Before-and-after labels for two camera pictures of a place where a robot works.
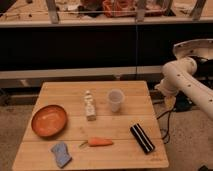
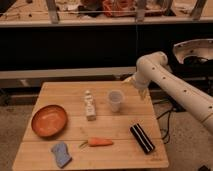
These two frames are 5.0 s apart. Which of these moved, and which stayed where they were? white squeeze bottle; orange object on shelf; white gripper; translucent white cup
Moved: white gripper
Stayed: white squeeze bottle; translucent white cup; orange object on shelf
